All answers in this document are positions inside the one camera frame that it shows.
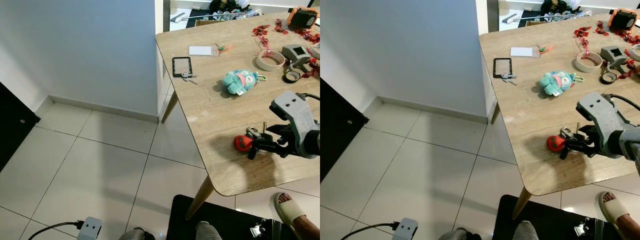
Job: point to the keys with red round charm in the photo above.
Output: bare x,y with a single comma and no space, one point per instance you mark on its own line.
242,143
555,143

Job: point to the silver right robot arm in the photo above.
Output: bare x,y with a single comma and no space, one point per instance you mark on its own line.
314,142
631,145

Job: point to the silver keys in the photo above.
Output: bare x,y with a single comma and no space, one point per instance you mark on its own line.
187,76
508,77

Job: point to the light wooden table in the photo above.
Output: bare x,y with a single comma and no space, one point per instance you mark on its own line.
550,115
235,110

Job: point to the black door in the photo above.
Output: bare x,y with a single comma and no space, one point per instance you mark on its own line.
340,135
12,130

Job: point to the small black tape roll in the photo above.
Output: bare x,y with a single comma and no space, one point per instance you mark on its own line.
604,78
286,77

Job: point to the person's foot in beige slipper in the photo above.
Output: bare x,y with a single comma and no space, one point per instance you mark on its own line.
292,210
617,210

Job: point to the beige tape roll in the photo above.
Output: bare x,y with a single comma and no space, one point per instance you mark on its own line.
260,64
580,65

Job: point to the tapered wooden table leg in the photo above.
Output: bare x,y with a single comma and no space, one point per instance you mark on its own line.
496,114
200,198
169,108
522,202

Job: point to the white round bowl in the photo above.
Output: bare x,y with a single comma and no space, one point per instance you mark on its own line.
636,52
317,50

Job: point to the green and orange key tag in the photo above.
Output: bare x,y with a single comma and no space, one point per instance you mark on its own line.
544,49
223,48

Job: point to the black floor mat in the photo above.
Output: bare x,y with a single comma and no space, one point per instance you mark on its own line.
505,220
182,220

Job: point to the white card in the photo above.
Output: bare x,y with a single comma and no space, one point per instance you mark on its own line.
202,50
522,52

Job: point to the orange and black device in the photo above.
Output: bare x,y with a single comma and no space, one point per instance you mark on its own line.
623,20
302,18

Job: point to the black bundle object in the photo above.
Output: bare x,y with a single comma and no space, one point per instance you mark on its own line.
222,6
554,6

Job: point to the grey metal tool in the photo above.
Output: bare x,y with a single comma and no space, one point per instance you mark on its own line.
510,18
178,17

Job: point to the small silver metal bracket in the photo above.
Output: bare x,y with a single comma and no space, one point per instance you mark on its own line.
257,230
580,230

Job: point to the grey plastic camera mount part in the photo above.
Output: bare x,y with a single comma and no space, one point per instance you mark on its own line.
290,51
608,53

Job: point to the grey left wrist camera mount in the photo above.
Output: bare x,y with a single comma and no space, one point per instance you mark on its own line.
91,229
406,229

